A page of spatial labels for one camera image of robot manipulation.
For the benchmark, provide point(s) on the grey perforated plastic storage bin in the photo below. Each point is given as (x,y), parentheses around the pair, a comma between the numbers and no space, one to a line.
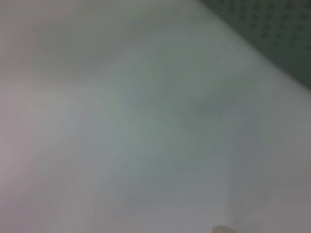
(272,29)

